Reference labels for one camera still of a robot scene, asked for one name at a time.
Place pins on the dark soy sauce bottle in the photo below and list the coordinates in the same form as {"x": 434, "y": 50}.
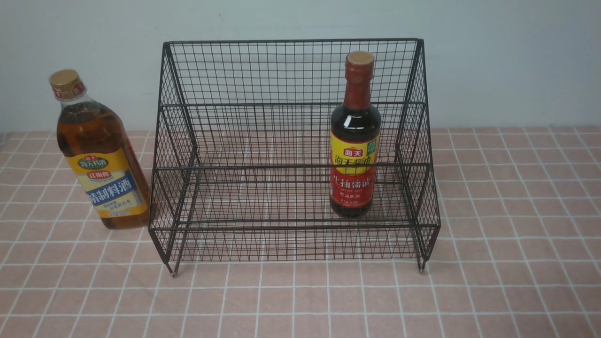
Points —
{"x": 354, "y": 140}

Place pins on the amber cooking wine bottle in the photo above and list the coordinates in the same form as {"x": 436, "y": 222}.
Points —
{"x": 96, "y": 146}

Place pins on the pink checkered tablecloth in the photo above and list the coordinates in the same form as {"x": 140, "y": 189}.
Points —
{"x": 518, "y": 256}

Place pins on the black wire mesh shelf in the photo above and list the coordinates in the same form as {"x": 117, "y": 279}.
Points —
{"x": 242, "y": 168}

